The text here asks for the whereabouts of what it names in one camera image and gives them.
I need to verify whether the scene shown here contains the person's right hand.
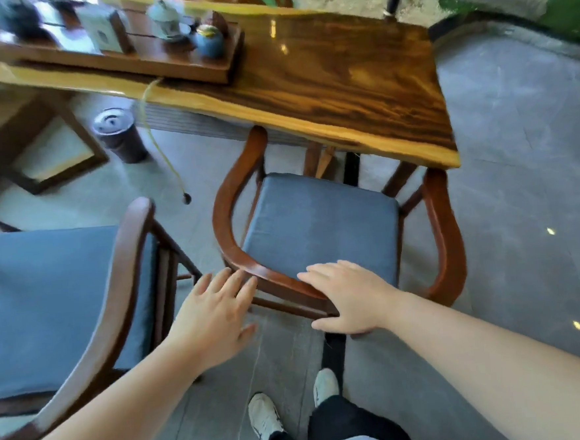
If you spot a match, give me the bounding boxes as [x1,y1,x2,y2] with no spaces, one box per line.
[297,255,408,339]

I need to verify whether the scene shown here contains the person's left hand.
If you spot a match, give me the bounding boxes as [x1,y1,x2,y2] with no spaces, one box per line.
[160,266,265,378]

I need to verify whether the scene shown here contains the reddish wooden armchair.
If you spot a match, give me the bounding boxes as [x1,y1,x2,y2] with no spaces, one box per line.
[206,111,470,328]

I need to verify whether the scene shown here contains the person's right forearm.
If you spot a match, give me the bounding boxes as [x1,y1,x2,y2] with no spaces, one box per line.
[374,279,580,440]

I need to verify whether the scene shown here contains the person's left forearm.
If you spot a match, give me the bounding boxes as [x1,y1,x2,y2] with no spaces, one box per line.
[0,332,217,440]

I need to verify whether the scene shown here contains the person's right white shoe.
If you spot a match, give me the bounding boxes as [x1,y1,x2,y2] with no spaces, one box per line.
[312,368,341,409]

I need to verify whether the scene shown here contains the person's white shoe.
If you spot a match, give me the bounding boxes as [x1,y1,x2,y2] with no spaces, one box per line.
[312,368,341,409]
[247,392,286,440]

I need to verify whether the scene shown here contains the person's left white shoe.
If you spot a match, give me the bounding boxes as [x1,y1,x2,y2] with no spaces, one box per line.
[247,392,286,440]

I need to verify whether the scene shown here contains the person's black trousers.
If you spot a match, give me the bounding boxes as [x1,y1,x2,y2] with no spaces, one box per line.
[236,390,417,440]

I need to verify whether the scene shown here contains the grey-blue seat cushion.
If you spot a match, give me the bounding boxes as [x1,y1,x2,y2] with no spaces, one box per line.
[236,164,407,300]

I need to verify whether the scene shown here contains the dark wooden armchair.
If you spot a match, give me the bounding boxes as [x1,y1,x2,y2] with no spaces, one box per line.
[0,193,214,440]

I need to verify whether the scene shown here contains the blue seat cushion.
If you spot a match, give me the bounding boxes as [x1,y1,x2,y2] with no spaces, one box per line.
[0,222,169,401]

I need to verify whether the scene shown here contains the black waste bucket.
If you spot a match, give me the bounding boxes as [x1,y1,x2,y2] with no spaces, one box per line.
[90,106,149,167]

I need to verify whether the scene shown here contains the low wooden bench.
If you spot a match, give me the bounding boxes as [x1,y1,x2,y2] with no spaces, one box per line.
[0,77,112,198]

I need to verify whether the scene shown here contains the wooden tea tray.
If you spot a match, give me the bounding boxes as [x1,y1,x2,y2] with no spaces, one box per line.
[0,2,249,100]

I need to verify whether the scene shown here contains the blue jar with yellow lid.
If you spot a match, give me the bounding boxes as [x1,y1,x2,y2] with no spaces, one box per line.
[192,23,227,62]

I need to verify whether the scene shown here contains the small brown wooden ornament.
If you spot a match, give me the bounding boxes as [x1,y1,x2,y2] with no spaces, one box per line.
[201,10,231,40]

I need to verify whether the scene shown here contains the pale green lidded cup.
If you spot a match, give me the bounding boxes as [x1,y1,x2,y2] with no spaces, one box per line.
[146,0,193,43]

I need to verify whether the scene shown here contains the grey-green small box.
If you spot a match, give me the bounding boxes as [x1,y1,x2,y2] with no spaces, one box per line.
[74,1,133,58]

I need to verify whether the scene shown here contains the dark teapot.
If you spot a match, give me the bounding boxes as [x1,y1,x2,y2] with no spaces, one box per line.
[0,0,46,43]

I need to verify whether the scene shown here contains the green garden plants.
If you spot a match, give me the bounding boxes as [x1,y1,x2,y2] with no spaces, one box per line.
[441,0,580,52]

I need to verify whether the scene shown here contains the yellow drain hose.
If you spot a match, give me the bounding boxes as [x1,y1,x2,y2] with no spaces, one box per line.
[134,77,193,208]

